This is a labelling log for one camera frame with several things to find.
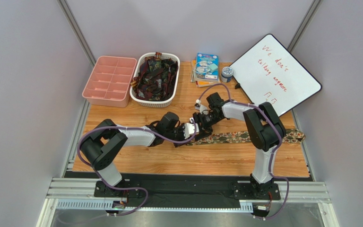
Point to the patterned paisley necktie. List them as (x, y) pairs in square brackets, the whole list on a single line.
[(292, 136)]

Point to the aluminium rail frame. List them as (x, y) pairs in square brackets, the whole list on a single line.
[(77, 193)]

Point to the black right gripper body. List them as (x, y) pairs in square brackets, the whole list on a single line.
[(198, 122)]

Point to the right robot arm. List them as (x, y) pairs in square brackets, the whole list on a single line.
[(264, 127)]

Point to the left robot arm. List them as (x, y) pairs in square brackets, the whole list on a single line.
[(99, 147)]

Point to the blue packaged book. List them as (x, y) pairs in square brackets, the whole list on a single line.
[(206, 67)]

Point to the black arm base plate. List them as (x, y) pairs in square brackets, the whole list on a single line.
[(181, 191)]

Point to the pile of dark ties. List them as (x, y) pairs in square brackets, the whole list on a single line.
[(156, 79)]

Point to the pink divided tray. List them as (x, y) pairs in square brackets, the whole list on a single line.
[(109, 81)]

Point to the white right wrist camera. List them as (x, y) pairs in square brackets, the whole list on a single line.
[(201, 108)]

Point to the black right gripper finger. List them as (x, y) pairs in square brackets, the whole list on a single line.
[(197, 127), (204, 132)]

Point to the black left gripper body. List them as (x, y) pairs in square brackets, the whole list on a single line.
[(181, 137)]

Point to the white dry-erase board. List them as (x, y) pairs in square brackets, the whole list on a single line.
[(268, 72)]

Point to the white perforated basket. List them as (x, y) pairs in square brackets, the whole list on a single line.
[(160, 104)]

